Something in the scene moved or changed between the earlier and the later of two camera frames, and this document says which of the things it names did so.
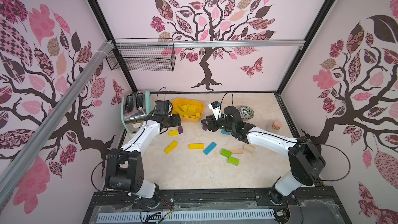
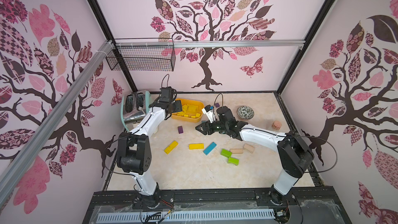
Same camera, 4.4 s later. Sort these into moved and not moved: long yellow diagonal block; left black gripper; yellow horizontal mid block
Moved: left black gripper
Not moved: long yellow diagonal block; yellow horizontal mid block
